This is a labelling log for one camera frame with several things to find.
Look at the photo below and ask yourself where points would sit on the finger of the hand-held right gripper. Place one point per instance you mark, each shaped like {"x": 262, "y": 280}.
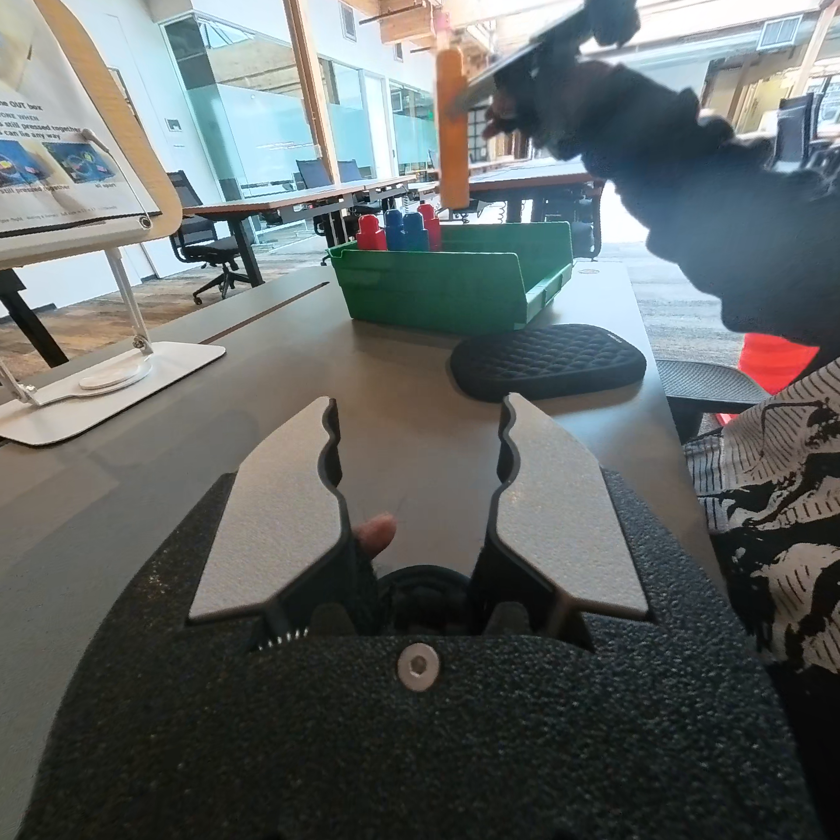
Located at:
{"x": 518, "y": 13}
{"x": 505, "y": 73}

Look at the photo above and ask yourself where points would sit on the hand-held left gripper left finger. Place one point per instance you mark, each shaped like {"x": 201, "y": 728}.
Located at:
{"x": 275, "y": 525}

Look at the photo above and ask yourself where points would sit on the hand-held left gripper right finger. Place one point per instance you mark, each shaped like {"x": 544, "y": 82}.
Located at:
{"x": 564, "y": 525}

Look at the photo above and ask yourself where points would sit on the orange mega block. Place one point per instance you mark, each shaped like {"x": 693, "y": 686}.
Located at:
{"x": 453, "y": 131}

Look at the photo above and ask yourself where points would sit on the green plastic bin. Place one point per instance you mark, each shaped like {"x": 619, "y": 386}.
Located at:
{"x": 446, "y": 295}

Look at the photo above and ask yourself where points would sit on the person's right hand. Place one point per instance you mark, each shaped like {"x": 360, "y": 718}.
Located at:
{"x": 564, "y": 111}

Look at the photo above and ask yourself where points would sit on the person's left hand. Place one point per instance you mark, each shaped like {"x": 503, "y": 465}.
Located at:
{"x": 375, "y": 535}

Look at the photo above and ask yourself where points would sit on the brown top office desk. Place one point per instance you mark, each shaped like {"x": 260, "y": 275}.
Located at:
{"x": 525, "y": 177}
{"x": 295, "y": 200}

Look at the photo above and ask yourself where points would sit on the black quilted wrist rest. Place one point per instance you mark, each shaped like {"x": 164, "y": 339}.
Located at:
{"x": 544, "y": 361}

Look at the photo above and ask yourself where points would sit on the ceiling air vent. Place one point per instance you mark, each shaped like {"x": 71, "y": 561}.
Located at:
{"x": 779, "y": 33}

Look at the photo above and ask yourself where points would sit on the black mesh chair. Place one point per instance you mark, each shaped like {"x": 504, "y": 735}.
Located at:
{"x": 709, "y": 387}

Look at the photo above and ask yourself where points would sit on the person's patterned shirt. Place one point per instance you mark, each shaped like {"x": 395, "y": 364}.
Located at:
{"x": 774, "y": 492}

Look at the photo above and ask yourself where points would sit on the black office chair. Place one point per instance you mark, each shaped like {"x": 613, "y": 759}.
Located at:
{"x": 313, "y": 174}
{"x": 197, "y": 243}
{"x": 795, "y": 131}

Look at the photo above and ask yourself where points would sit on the red plastic object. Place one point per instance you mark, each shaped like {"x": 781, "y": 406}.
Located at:
{"x": 774, "y": 361}

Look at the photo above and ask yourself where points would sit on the instruction sheet on stand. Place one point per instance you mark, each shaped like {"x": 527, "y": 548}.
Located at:
{"x": 65, "y": 98}

